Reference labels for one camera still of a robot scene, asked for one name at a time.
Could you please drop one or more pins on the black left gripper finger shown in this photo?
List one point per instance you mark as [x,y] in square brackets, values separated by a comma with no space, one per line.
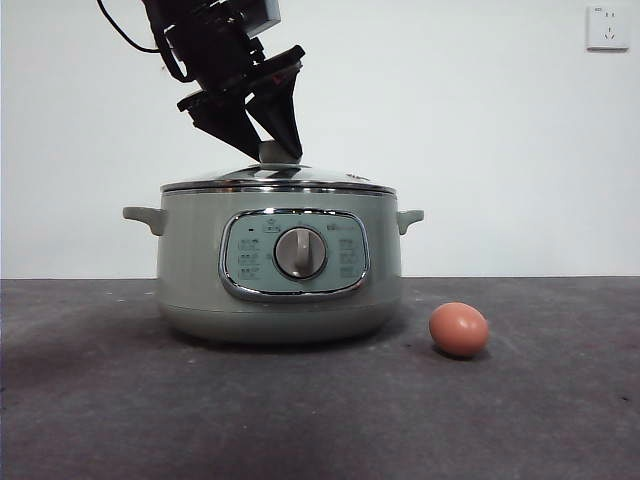
[230,125]
[280,115]

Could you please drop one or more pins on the glass lid with green knob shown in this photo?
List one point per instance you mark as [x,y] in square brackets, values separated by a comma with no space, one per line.
[280,176]

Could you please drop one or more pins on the brown egg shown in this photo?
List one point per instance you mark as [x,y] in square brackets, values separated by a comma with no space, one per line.
[458,330]

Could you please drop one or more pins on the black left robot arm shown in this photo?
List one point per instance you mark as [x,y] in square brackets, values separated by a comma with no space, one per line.
[215,50]

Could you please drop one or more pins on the sage green electric cooking pot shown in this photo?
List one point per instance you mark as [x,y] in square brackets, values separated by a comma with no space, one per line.
[200,260]

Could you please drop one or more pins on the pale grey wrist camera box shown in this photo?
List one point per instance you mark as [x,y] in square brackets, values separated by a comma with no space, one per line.
[272,10]

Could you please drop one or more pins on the white wall socket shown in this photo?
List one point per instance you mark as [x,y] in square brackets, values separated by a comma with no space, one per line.
[607,27]

